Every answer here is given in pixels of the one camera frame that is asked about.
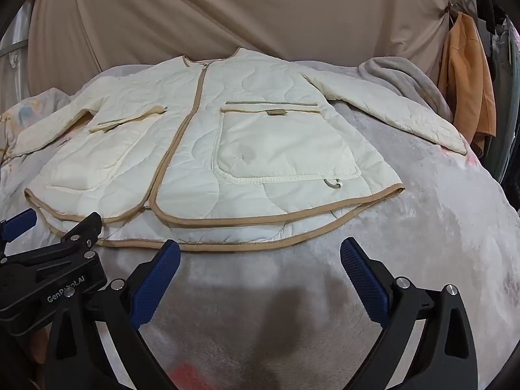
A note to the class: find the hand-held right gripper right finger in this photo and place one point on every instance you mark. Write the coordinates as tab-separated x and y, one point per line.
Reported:
363	276

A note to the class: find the beige backdrop cloth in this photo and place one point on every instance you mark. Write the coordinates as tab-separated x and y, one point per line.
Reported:
203	8

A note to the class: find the orange hanging garment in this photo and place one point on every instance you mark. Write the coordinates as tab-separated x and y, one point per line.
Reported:
467	77

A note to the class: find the white metal frame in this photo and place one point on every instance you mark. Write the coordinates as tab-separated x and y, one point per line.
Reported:
10	55

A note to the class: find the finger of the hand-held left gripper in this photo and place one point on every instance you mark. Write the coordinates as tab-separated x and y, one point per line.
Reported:
83	229
18	222

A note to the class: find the grey floral blanket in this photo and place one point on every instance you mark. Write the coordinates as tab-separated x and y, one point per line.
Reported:
426	231

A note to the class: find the dark hanging clothes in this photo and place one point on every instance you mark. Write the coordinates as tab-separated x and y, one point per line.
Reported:
508	130

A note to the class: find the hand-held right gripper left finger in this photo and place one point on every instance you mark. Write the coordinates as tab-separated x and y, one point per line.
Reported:
159	276

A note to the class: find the cream quilted jacket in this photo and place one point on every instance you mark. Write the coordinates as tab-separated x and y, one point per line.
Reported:
195	150

